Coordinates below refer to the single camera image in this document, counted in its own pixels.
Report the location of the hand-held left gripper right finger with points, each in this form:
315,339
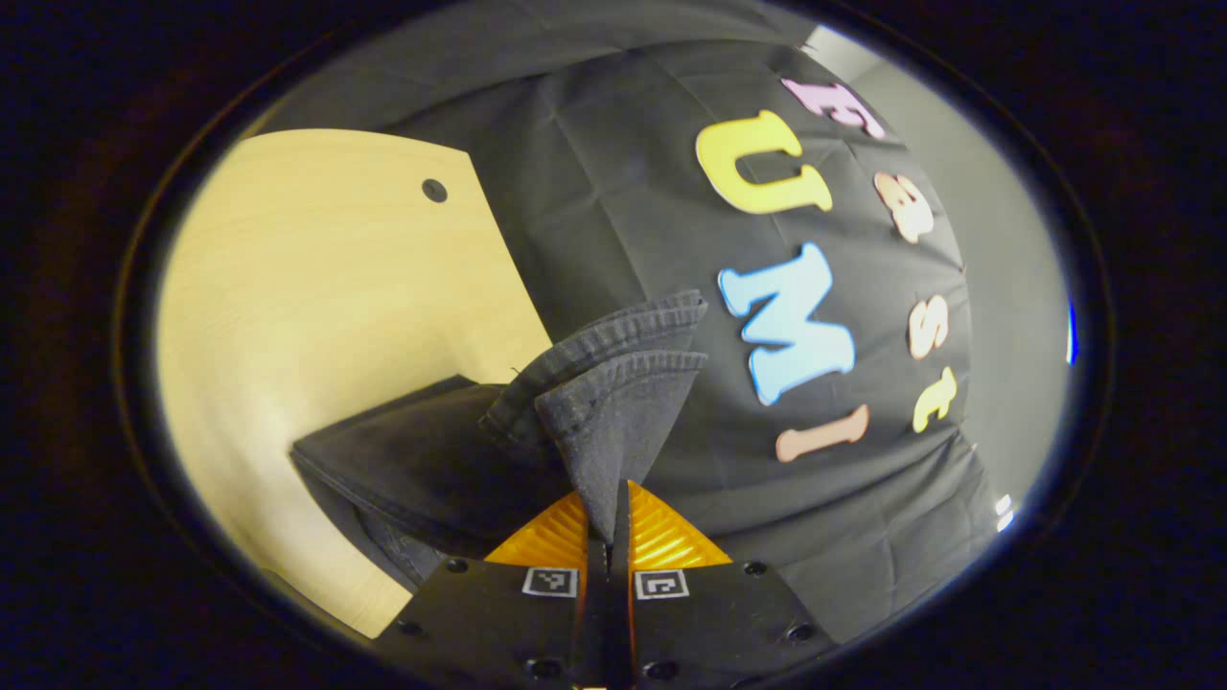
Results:
621,623

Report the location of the dark grey jeans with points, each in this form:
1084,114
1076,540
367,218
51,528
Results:
451,460

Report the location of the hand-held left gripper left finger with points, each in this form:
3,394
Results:
596,623

